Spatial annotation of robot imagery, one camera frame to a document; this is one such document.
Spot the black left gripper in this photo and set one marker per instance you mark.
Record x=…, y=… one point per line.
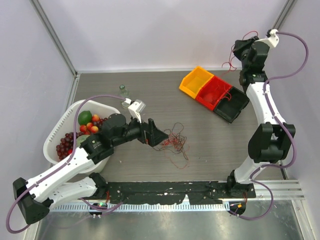
x=155, y=135

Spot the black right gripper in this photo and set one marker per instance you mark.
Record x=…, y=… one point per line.
x=239, y=45

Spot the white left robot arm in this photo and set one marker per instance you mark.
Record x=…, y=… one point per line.
x=36, y=196

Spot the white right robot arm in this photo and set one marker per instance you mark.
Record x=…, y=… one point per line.
x=271, y=141

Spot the clear glass bottle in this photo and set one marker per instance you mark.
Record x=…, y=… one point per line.
x=125, y=93

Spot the black plastic bin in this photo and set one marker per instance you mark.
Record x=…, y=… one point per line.
x=231, y=104

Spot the red plastic bin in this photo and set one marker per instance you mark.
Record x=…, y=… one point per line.
x=212, y=92

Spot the yellow plastic bin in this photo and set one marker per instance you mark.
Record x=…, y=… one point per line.
x=194, y=81

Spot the green lime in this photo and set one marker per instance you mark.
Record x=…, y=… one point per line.
x=84, y=117

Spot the green melon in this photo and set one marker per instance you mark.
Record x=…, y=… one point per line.
x=81, y=139

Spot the purple grape bunch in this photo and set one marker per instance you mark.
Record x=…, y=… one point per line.
x=65, y=146

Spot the white fruit basket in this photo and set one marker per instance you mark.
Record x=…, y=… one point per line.
x=66, y=125

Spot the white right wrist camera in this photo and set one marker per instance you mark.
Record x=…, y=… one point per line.
x=272, y=39

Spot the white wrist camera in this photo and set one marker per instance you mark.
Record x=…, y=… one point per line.
x=135, y=107
x=272, y=39

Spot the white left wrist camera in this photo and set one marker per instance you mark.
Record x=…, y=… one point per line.
x=135, y=107

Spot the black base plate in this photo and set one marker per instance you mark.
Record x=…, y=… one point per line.
x=173, y=192

